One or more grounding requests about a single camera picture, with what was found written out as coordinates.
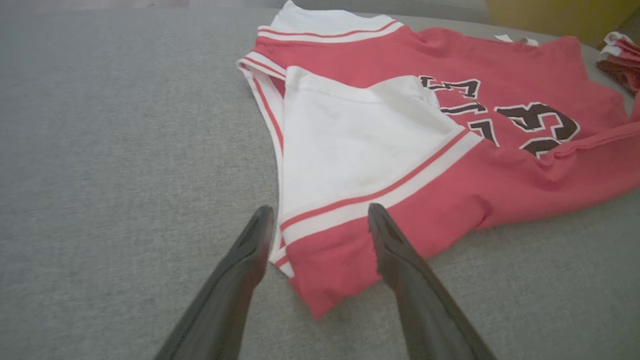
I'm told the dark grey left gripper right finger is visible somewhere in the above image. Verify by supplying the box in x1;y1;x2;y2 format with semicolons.
367;202;496;360

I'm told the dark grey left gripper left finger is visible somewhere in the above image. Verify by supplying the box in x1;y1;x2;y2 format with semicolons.
155;205;275;360

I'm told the red white basketball jersey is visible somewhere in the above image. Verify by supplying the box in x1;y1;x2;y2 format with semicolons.
236;0;640;321

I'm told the large grey sofa seat cushion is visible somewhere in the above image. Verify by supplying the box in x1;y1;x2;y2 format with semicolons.
0;5;640;360

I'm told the large yellow back cushion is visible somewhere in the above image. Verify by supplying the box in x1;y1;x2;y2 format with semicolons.
484;0;632;49

